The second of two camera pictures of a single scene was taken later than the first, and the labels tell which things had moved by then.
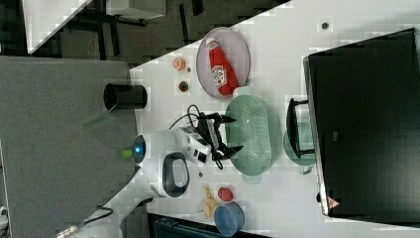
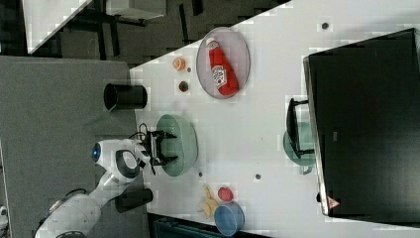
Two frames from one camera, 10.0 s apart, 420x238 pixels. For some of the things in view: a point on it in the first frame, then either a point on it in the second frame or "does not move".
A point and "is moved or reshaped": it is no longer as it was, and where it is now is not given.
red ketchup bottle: (223, 73) does not move
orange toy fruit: (178, 63) does not move
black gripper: (207, 124) -> (152, 146)
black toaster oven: (364, 112) does not move
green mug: (307, 141) does not move
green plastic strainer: (257, 129) is moved or reshaped
